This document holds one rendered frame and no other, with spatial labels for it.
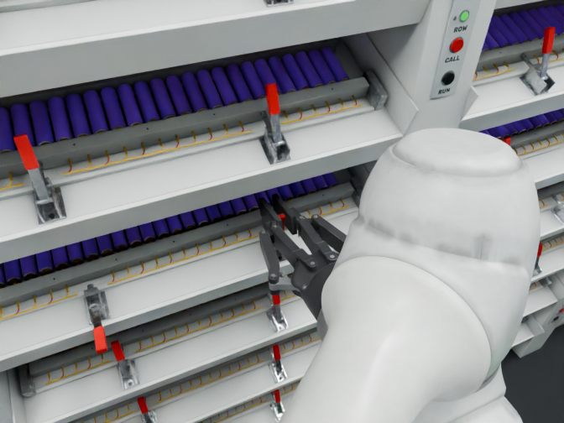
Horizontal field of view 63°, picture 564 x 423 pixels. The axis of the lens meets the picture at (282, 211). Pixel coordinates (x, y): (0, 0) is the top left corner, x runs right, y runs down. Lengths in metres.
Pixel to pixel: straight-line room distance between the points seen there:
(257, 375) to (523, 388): 1.01
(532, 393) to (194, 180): 1.43
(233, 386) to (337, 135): 0.59
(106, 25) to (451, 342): 0.37
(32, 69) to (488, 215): 0.37
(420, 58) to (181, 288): 0.44
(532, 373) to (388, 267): 1.57
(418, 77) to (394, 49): 0.06
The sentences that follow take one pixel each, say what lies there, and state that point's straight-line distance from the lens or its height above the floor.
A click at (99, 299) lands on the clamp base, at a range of 0.67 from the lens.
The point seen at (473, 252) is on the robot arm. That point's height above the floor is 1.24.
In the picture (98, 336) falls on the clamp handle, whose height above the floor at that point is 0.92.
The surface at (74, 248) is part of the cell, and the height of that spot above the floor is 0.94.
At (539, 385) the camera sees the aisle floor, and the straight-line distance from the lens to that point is 1.79.
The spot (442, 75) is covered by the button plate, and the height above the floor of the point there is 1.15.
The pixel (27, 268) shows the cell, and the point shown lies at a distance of 0.71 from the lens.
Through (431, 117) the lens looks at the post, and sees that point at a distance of 0.66.
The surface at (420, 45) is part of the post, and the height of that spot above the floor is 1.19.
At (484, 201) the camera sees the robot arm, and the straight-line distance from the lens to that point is 0.25.
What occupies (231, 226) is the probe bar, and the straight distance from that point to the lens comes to 0.69.
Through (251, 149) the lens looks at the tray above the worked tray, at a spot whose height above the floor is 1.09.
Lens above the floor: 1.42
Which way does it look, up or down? 43 degrees down
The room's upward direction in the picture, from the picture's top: straight up
